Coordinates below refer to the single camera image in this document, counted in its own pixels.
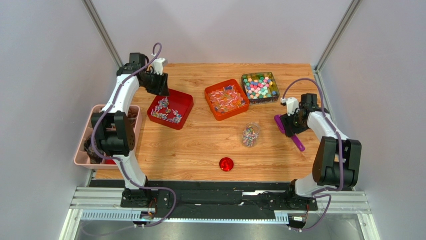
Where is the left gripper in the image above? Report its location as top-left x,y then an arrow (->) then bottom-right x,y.
141,70 -> 171,98

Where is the purple plastic scoop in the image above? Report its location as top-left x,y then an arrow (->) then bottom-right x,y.
274,115 -> 306,152

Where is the red tray of swirl lollipops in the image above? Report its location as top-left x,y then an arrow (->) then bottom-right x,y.
147,89 -> 194,130

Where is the clear plastic jar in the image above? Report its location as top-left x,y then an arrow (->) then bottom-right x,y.
242,122 -> 260,148

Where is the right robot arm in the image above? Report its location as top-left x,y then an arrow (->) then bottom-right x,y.
275,93 -> 362,201

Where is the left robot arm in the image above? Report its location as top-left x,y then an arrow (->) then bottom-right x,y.
91,53 -> 170,204

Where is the clear tray of colourful candies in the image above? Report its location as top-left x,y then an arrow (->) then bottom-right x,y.
241,72 -> 280,105

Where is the orange tray of lollipops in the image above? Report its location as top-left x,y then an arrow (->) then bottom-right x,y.
204,79 -> 250,121

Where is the red jar lid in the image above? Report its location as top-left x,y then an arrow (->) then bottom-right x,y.
219,157 -> 235,172

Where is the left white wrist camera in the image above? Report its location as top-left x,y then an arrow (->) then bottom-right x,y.
151,54 -> 169,76

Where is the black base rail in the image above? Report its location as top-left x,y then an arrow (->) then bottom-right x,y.
120,181 -> 319,220

